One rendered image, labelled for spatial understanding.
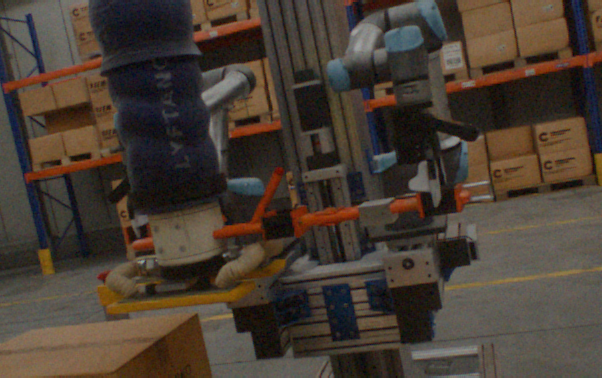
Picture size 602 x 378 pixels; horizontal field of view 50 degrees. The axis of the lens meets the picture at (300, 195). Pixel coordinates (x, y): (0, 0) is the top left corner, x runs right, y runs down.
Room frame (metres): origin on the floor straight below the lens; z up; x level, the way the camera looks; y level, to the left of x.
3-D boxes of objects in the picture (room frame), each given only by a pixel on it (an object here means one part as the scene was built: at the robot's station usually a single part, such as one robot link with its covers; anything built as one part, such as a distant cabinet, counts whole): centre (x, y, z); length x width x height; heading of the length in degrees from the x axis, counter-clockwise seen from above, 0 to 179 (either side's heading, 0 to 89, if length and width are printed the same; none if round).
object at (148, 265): (1.52, 0.28, 1.12); 0.34 x 0.25 x 0.06; 69
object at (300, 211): (1.43, 0.05, 1.19); 0.10 x 0.08 x 0.06; 159
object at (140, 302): (1.43, 0.31, 1.08); 0.34 x 0.10 x 0.05; 69
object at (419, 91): (1.31, -0.27, 1.41); 0.08 x 0.08 x 0.05
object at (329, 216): (1.56, 0.05, 1.19); 0.93 x 0.30 x 0.04; 69
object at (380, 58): (1.42, -0.28, 1.49); 0.11 x 0.11 x 0.08; 74
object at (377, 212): (1.35, -0.15, 1.18); 0.07 x 0.07 x 0.04; 69
